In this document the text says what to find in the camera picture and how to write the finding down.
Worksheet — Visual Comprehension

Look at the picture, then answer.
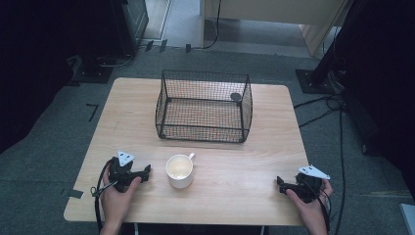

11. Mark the dark cabinet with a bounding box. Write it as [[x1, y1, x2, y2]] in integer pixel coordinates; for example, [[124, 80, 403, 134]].
[[109, 0, 150, 57]]

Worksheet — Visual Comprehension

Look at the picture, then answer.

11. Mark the person's right hand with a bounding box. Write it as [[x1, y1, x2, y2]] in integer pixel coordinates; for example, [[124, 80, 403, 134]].
[[285, 178, 334, 226]]

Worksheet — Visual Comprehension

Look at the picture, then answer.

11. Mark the black wire mesh basket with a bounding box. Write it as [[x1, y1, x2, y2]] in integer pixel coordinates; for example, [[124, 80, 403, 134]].
[[155, 69, 254, 144]]

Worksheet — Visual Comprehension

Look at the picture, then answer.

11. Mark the white cup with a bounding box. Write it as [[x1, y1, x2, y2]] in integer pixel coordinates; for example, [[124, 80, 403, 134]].
[[165, 152, 197, 190]]

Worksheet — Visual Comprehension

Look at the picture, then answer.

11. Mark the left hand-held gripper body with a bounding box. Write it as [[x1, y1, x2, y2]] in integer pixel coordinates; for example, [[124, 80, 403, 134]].
[[108, 150, 142, 193]]

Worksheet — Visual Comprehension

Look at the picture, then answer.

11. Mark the light wooden cabinet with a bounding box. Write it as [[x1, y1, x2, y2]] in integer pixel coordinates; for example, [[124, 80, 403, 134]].
[[200, 0, 355, 58]]

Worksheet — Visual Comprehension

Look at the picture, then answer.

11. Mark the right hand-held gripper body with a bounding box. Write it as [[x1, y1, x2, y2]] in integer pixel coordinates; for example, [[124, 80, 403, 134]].
[[284, 164, 331, 204]]

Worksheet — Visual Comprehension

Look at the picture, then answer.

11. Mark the white box corner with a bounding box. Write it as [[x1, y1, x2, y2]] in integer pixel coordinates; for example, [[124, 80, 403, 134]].
[[398, 203, 415, 235]]

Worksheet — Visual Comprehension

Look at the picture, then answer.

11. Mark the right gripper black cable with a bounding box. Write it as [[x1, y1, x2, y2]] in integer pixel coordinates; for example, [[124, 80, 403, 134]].
[[301, 174, 333, 233]]

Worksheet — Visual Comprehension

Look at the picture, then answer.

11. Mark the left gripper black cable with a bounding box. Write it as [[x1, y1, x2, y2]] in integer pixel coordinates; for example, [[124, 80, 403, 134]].
[[90, 159, 117, 234]]

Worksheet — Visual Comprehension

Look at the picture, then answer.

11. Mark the person's left hand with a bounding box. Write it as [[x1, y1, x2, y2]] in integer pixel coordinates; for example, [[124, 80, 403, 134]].
[[101, 166, 143, 226]]

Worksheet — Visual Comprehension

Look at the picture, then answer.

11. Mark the black floor cable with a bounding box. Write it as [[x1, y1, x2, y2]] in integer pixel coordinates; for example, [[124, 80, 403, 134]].
[[293, 94, 347, 235]]

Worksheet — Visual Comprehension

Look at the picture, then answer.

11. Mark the black stand base plate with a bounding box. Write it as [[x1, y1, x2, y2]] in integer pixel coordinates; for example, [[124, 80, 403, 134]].
[[295, 69, 337, 95]]

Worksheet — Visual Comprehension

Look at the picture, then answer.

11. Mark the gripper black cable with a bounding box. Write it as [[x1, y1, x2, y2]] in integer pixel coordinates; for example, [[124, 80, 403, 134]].
[[90, 159, 117, 234], [301, 174, 333, 233]]

